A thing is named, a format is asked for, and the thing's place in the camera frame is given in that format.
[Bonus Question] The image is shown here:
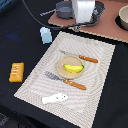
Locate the round beige plate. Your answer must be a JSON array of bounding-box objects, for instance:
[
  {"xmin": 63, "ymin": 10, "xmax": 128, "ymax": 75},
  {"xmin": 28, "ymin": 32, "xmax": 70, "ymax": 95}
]
[{"xmin": 56, "ymin": 55, "xmax": 84, "ymax": 79}]

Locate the knife with wooden handle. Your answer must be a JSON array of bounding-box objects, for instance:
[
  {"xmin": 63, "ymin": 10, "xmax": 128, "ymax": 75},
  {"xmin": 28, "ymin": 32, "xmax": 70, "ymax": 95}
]
[{"xmin": 59, "ymin": 50, "xmax": 98, "ymax": 63}]

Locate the yellow banana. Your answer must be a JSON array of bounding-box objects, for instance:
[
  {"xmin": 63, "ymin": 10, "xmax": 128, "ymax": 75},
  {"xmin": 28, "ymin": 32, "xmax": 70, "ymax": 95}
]
[{"xmin": 64, "ymin": 64, "xmax": 84, "ymax": 73}]

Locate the grey saucepan with handle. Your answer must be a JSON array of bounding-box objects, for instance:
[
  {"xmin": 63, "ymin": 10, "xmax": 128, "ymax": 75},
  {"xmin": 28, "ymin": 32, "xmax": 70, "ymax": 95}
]
[{"xmin": 39, "ymin": 1, "xmax": 76, "ymax": 20}]

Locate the white toy fish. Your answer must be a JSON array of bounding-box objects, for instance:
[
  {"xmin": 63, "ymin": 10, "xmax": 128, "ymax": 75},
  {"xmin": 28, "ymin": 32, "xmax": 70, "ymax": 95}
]
[{"xmin": 42, "ymin": 93, "xmax": 68, "ymax": 104}]

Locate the grey pot with handles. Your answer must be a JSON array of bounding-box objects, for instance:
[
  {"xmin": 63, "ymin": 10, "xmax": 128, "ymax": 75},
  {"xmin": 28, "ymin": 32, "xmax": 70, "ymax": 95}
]
[{"xmin": 93, "ymin": 1, "xmax": 106, "ymax": 22}]

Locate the light blue cup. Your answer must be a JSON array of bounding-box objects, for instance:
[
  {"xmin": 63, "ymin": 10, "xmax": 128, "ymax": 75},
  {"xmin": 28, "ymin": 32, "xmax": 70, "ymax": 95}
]
[{"xmin": 40, "ymin": 27, "xmax": 52, "ymax": 44}]

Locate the fork with wooden handle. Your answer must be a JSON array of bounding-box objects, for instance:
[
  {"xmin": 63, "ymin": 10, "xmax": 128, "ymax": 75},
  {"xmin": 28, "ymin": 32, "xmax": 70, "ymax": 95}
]
[{"xmin": 45, "ymin": 71, "xmax": 86, "ymax": 90}]

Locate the beige bowl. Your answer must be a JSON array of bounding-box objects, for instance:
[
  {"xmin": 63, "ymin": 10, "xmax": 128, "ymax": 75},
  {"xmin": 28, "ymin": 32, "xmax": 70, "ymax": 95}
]
[{"xmin": 119, "ymin": 5, "xmax": 128, "ymax": 30}]

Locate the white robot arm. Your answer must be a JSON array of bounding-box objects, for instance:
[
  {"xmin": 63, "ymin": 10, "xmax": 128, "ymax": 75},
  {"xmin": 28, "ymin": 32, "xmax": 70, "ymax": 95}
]
[{"xmin": 71, "ymin": 0, "xmax": 95, "ymax": 23}]

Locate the pink stove board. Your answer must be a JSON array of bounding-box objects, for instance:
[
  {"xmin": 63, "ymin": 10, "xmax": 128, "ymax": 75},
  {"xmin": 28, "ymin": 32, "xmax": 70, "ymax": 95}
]
[{"xmin": 47, "ymin": 0, "xmax": 128, "ymax": 43}]

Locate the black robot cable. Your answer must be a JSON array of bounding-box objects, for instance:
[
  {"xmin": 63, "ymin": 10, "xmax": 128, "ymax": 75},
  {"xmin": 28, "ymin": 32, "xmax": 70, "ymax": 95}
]
[{"xmin": 21, "ymin": 0, "xmax": 98, "ymax": 29}]

